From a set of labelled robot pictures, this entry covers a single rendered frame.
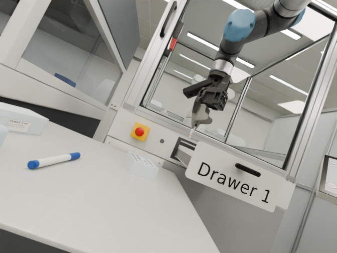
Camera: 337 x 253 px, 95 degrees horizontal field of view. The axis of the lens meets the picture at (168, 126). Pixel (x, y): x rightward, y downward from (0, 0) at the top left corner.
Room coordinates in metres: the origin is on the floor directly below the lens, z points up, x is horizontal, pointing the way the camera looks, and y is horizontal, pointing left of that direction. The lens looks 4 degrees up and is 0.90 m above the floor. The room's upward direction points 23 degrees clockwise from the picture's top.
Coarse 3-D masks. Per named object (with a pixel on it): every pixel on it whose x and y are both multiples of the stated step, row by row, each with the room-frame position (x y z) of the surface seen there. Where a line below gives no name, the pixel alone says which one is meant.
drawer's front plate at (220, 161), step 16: (208, 144) 0.44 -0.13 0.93; (192, 160) 0.44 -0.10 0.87; (208, 160) 0.44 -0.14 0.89; (224, 160) 0.45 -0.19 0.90; (240, 160) 0.45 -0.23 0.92; (192, 176) 0.44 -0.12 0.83; (208, 176) 0.44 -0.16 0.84; (240, 176) 0.45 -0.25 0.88; (272, 176) 0.46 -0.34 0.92; (224, 192) 0.45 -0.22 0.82; (240, 192) 0.45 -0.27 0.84; (256, 192) 0.46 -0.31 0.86; (272, 192) 0.46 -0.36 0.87; (272, 208) 0.46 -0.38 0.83
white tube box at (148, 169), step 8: (128, 152) 0.57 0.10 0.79; (128, 160) 0.53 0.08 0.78; (136, 160) 0.50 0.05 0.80; (144, 160) 0.56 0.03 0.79; (128, 168) 0.50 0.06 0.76; (136, 168) 0.47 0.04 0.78; (144, 168) 0.48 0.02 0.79; (152, 168) 0.49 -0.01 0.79; (144, 176) 0.49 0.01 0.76; (152, 176) 0.50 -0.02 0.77
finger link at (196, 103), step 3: (198, 93) 0.53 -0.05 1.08; (201, 93) 0.54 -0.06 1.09; (198, 96) 0.52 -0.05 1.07; (195, 99) 0.52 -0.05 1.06; (198, 99) 0.52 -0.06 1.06; (201, 99) 0.53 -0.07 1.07; (195, 102) 0.52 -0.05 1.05; (198, 102) 0.52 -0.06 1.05; (201, 102) 0.53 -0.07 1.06; (195, 105) 0.52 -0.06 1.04; (198, 105) 0.52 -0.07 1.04; (195, 108) 0.53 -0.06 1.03; (192, 111) 0.53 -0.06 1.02; (195, 111) 0.53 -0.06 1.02
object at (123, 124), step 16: (128, 112) 0.75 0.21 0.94; (112, 128) 0.75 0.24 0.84; (128, 128) 0.75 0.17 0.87; (160, 128) 0.77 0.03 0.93; (144, 144) 0.76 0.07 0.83; (160, 144) 0.77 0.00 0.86; (176, 144) 0.78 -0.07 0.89; (192, 144) 0.78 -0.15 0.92; (176, 160) 0.78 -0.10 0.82; (288, 192) 0.84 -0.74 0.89
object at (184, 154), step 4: (180, 148) 0.73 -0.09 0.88; (184, 148) 0.66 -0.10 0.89; (176, 152) 0.77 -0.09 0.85; (180, 152) 0.69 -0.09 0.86; (184, 152) 0.62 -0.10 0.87; (188, 152) 0.58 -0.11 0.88; (192, 152) 0.53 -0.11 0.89; (176, 156) 0.75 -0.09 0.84; (180, 156) 0.66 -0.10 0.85; (184, 156) 0.60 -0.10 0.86; (188, 156) 0.55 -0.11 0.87; (180, 160) 0.64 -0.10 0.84; (184, 160) 0.58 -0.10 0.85; (188, 160) 0.53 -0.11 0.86; (184, 164) 0.57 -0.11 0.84; (188, 164) 0.51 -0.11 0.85
